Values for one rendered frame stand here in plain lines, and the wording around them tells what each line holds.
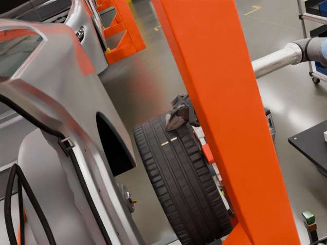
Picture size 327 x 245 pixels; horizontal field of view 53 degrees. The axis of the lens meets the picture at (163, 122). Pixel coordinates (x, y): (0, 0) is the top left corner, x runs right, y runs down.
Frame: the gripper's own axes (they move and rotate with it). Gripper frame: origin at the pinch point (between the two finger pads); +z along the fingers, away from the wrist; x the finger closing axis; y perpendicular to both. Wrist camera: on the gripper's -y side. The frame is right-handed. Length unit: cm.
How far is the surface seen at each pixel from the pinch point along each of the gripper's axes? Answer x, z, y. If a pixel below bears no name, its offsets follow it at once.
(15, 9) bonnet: 20, 116, 352
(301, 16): -148, -99, 148
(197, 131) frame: -10.1, -7.4, -2.5
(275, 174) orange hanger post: -3, -25, -46
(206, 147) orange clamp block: -6.7, -8.5, -15.8
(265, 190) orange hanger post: -5, -19, -47
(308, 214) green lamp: -57, -14, -39
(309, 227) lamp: -60, -11, -42
